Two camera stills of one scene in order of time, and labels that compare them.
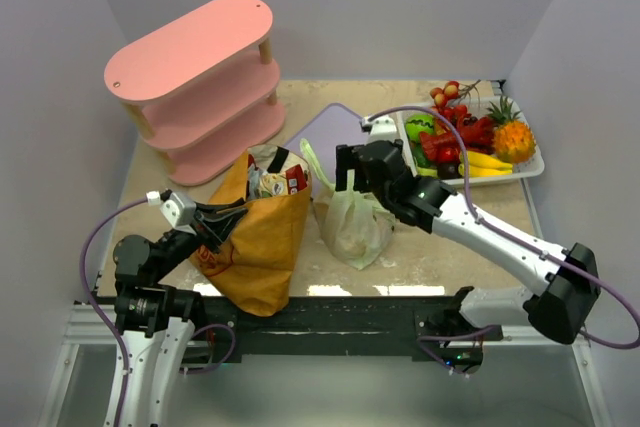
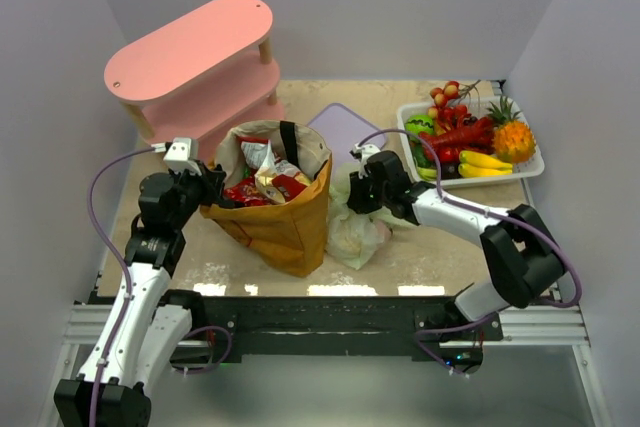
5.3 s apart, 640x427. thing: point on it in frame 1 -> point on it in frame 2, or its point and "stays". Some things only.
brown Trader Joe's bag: x=251 y=266 -> x=293 y=233
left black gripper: x=203 y=226 -> x=211 y=182
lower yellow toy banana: x=481 y=171 stays
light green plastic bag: x=354 y=225 stays
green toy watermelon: x=417 y=123 stays
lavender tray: x=328 y=128 stays
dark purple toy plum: x=448 y=170 stays
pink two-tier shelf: x=203 y=90 stays
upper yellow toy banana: x=480 y=158 stays
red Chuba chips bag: x=296 y=180 -> x=288 y=187
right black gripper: x=353 y=162 -> x=358 y=192
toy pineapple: x=514 y=140 stays
